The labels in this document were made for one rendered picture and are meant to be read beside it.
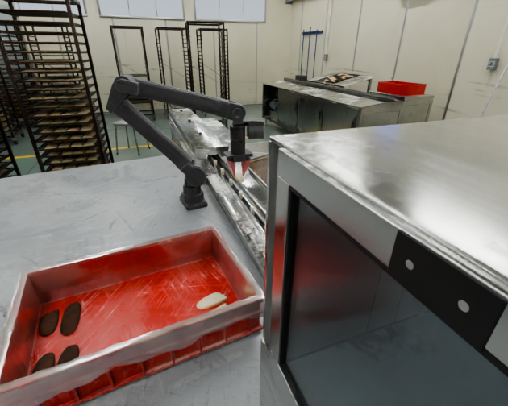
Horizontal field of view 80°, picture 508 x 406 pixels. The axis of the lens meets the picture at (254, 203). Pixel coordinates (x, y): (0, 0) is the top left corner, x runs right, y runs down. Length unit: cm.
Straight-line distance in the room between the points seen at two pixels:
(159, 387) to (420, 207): 58
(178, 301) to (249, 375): 26
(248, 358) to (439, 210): 56
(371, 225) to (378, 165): 7
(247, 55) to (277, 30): 101
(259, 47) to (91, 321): 822
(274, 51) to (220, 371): 849
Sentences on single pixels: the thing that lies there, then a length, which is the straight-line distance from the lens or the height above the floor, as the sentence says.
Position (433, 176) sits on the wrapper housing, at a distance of 24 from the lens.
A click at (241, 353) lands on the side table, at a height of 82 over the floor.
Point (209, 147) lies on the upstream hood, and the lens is 163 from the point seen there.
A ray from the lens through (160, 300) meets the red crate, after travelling 82.
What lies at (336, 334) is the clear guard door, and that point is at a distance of 26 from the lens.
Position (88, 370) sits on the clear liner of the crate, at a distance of 63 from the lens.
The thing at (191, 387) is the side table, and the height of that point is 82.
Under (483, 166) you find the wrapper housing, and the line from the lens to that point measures 28.
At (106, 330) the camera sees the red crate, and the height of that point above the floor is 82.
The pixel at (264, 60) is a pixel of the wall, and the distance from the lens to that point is 873.
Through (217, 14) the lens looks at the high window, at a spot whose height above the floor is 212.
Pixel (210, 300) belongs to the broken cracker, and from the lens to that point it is 78.
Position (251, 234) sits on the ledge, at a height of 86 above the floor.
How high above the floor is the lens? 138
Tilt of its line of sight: 27 degrees down
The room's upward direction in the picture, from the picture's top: straight up
